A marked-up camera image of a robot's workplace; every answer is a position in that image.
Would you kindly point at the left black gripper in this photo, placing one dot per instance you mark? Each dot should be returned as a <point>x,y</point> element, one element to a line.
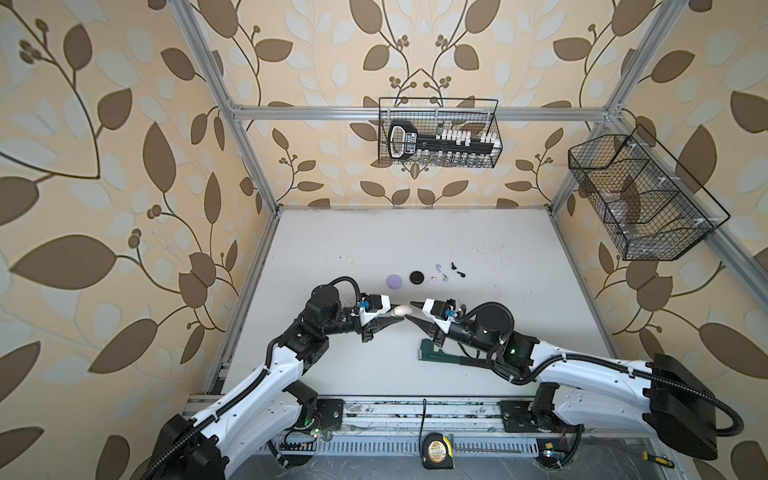
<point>366,333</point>

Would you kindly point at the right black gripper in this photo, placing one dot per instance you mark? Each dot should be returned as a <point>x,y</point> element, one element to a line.
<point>430,328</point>

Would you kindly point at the white earbud charging case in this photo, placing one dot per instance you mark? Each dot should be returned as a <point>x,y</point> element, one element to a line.
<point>402,311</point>

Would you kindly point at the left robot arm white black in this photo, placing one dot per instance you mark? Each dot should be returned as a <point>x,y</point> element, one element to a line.
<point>217,440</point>

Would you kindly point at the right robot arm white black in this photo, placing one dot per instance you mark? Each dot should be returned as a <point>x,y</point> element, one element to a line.
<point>660,396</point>

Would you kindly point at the purple round charging case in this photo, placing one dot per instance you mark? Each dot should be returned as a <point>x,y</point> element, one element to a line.
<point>394,281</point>

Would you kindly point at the black round charging case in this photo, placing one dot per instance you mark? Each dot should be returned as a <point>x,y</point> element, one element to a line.
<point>416,277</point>

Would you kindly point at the green black pipe wrench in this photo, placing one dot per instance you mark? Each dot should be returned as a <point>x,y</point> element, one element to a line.
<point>428,352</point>

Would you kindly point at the purple earbud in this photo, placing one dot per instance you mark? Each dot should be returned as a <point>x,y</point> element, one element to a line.
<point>443,275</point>

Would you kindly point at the yellow black tape measure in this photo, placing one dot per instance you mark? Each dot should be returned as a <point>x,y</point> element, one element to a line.
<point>437,452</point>

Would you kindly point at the black socket set holder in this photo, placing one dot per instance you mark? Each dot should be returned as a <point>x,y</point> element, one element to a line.
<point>403,141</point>

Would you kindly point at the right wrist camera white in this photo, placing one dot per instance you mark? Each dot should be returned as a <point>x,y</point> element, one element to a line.
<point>438,310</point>

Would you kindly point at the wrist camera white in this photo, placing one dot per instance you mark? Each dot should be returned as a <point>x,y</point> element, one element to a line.
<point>374,302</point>
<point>438,310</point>

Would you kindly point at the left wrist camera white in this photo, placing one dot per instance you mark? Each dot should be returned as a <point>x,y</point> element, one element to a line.
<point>374,302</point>

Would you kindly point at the back wire basket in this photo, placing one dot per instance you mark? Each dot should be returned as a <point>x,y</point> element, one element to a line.
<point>426,113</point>

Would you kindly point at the wire basket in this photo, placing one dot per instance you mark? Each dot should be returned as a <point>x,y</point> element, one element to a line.
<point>652,205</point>
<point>426,113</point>

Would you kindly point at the right wire basket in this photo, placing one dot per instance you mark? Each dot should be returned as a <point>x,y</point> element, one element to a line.
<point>652,205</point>

